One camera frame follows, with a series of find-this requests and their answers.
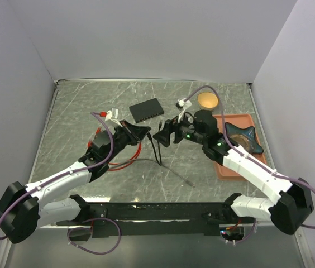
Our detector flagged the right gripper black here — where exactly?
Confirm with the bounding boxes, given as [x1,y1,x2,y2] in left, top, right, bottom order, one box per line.
[152,110,206,147]

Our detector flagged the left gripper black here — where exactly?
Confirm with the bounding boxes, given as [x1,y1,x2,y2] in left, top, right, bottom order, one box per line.
[105,119,151,162]

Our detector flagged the black network switch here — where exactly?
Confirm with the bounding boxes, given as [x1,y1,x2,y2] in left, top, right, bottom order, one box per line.
[129,98,164,123]

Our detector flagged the red ethernet cable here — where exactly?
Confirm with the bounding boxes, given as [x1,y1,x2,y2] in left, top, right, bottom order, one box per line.
[87,127,142,171]

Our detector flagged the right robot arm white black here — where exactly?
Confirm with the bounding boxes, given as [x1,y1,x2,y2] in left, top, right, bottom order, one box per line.
[153,110,313,235]

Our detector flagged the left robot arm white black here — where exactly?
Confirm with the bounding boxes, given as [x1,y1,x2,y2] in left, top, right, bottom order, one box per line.
[0,120,151,243]

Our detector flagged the yellow ceramic bowl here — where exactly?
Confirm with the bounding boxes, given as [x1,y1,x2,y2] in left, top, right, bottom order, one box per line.
[197,92,219,111]

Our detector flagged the blue star-shaped dish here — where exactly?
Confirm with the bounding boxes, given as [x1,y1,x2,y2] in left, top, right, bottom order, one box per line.
[225,122,264,155]

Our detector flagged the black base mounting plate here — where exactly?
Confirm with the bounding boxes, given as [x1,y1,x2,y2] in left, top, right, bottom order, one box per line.
[57,202,254,238]

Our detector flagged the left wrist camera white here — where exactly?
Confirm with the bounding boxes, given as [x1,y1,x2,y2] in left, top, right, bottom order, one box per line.
[99,108,122,127]

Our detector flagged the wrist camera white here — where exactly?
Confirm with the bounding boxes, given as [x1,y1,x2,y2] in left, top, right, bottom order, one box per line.
[99,108,122,127]
[176,99,192,118]

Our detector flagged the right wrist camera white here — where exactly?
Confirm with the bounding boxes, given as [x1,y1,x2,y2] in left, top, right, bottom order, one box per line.
[176,99,192,118]

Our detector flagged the grey ethernet cable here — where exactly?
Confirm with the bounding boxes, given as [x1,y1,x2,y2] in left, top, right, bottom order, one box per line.
[109,158,196,188]

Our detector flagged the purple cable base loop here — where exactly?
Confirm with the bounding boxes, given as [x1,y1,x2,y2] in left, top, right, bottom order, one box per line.
[66,217,122,256]

